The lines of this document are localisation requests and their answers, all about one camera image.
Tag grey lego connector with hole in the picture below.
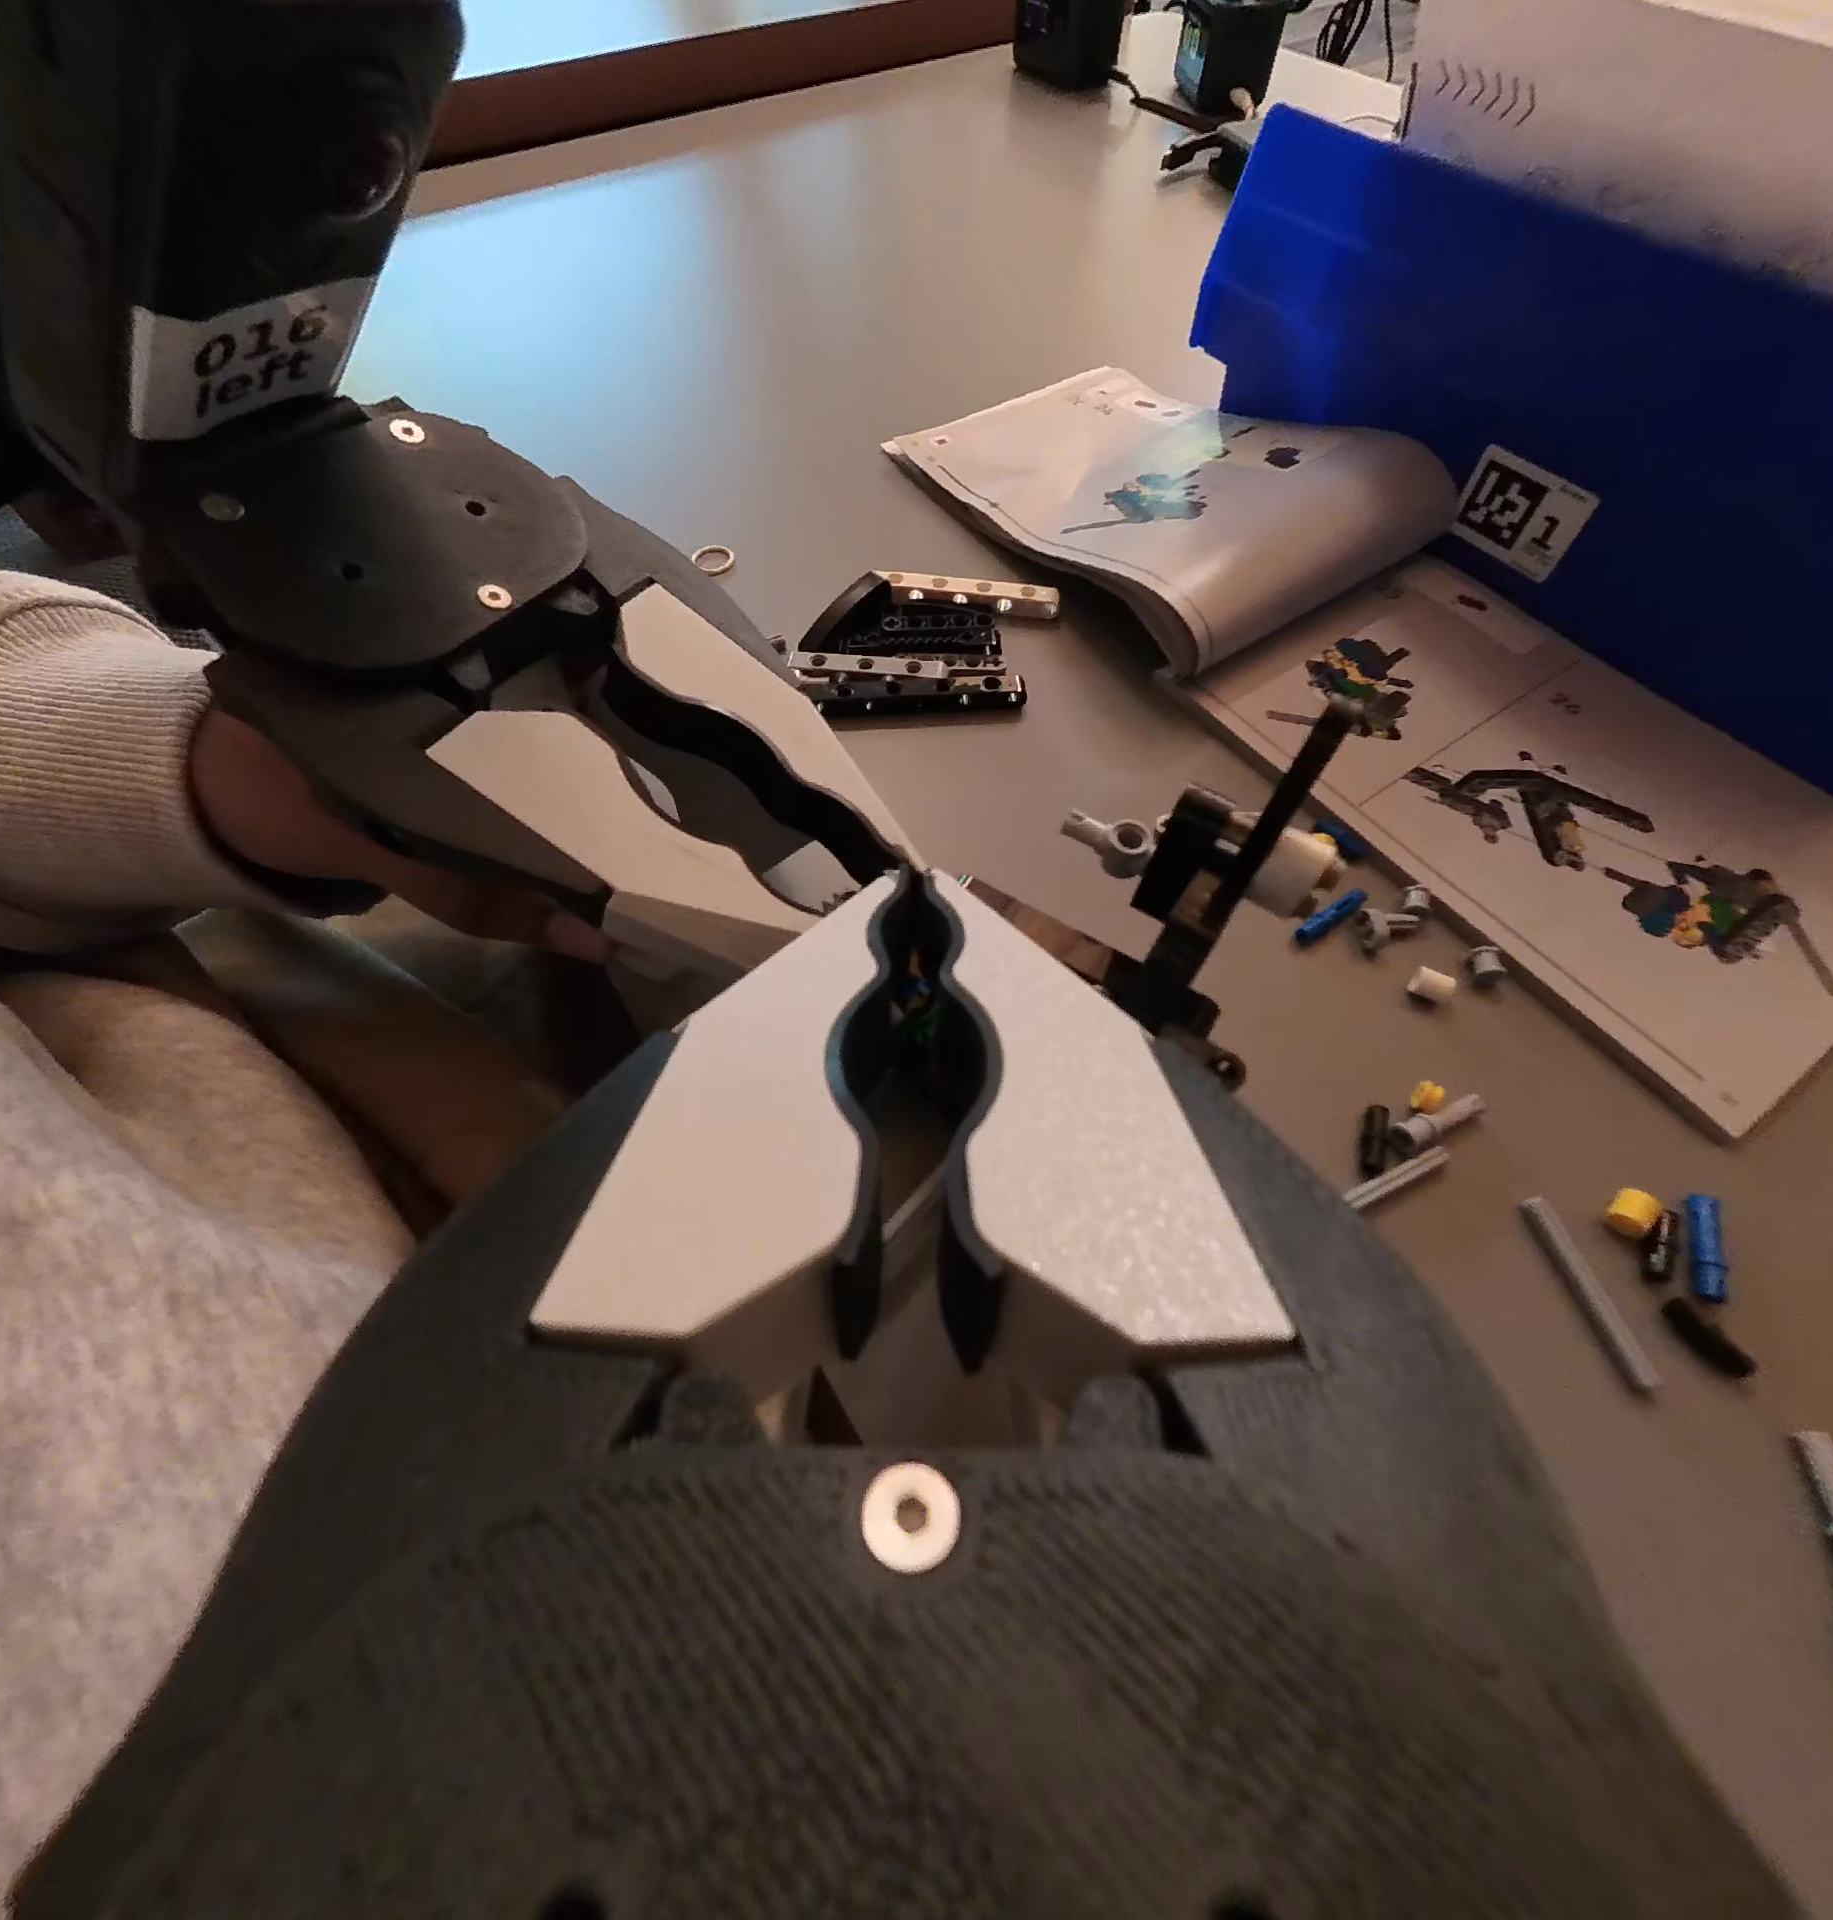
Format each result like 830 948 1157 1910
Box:
1062 809 1164 880

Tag person's brown trousers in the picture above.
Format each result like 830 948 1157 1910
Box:
175 898 677 1202

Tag long pale lego axle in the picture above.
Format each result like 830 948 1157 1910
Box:
1518 1192 1663 1395

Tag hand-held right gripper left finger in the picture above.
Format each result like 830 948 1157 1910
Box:
525 867 925 1439

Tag open lego instruction booklet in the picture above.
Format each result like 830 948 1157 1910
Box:
885 363 1833 1144

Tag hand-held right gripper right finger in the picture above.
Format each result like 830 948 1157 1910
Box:
916 867 1300 1439

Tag shiny grey lego beam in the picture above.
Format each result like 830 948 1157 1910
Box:
868 565 1062 618

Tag lego gear assembly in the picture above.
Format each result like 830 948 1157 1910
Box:
878 920 963 1111

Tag person's left hand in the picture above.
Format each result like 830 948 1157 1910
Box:
188 703 620 966

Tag black charger with teal label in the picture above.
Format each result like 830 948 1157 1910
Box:
1168 0 1295 113

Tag white cardboard box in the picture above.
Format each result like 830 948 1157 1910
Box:
1399 0 1833 303

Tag white lego cylinder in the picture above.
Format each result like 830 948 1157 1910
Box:
1248 831 1346 915

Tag blue storage bin with tag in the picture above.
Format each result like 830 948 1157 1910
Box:
1189 102 1833 812

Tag black charger block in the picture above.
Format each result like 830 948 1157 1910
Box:
1013 0 1128 85

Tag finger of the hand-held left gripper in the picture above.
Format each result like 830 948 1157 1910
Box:
425 701 860 983
564 477 931 890

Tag black lego frame assembly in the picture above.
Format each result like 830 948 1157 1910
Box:
1112 703 1376 1089

